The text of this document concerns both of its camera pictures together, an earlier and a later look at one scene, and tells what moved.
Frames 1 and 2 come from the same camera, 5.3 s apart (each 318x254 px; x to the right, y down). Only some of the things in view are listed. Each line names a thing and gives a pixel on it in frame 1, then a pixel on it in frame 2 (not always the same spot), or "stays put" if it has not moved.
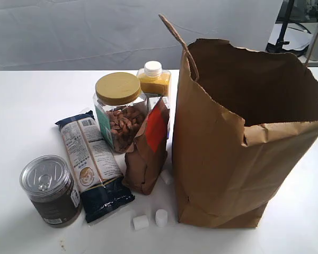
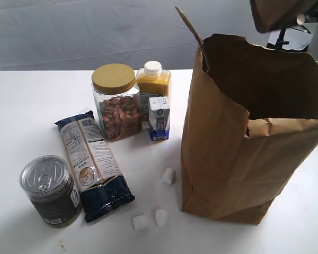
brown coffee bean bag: (145, 161) to (270, 15)
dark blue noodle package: (104, 187) stays put
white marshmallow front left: (141, 222) stays put
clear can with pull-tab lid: (49, 183) stays put
